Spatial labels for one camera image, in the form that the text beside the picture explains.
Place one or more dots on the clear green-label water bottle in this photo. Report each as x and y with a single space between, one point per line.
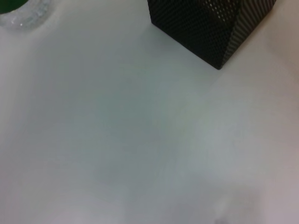
23 16

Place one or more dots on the black mesh pen holder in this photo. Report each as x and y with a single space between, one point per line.
198 28

